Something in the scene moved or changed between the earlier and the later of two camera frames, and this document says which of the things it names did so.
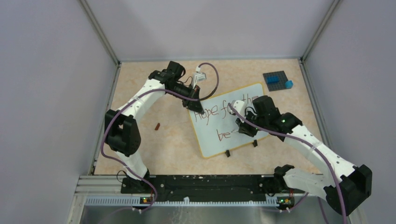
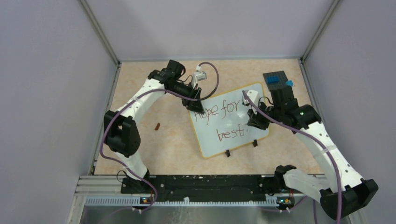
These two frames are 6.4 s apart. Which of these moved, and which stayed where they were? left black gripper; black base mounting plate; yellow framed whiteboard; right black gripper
Moved: right black gripper
Stayed: black base mounting plate; left black gripper; yellow framed whiteboard
